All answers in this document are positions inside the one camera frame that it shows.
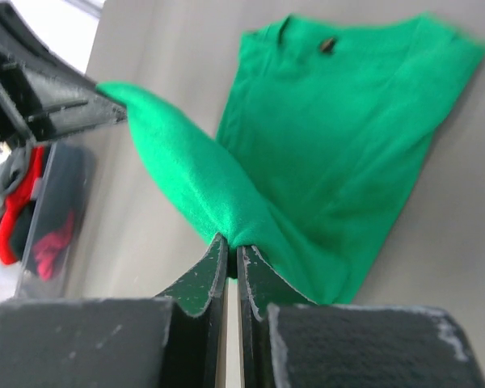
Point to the clear plastic bin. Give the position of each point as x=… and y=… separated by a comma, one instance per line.
x=17, y=281

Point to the red t shirt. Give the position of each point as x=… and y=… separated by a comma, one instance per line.
x=17, y=201

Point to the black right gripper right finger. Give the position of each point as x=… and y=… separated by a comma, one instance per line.
x=259, y=285

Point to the green t shirt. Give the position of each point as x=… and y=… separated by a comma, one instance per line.
x=323, y=136

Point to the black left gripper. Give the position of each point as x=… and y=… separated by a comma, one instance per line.
x=35, y=108

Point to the grey t shirt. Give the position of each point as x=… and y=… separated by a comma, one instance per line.
x=12, y=172

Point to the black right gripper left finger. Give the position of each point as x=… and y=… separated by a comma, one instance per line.
x=193, y=336

